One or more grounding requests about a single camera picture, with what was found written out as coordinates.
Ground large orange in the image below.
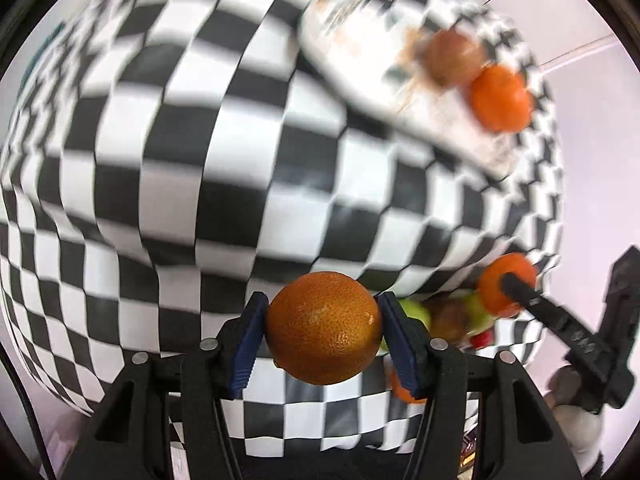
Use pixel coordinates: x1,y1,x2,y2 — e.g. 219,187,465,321
265,271,384,386

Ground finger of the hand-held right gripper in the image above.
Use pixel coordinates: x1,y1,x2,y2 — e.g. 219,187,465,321
500,272,634,411
597,245,640,377

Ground green apple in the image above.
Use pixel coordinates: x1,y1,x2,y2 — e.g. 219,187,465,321
380,299,432,353
462,291,493,336

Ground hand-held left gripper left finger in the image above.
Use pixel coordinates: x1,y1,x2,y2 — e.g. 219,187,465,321
60,291,271,480

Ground black white checkered cloth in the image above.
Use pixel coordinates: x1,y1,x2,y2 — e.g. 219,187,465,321
0,0,566,453

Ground white patterned plate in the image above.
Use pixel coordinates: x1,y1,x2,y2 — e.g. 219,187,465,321
299,0,522,177

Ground person's right hand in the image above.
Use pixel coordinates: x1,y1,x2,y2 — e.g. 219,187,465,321
546,365,607,467

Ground brown round fruit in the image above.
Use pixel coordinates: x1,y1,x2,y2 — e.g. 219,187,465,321
422,29,486,87

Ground dark red apple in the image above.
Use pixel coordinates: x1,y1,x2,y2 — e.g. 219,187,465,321
427,297,473,346

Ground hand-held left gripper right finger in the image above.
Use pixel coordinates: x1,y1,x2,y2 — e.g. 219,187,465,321
377,292,583,480

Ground small tangerine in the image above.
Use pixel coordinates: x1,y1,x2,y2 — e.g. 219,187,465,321
476,252,538,319
467,64,533,134

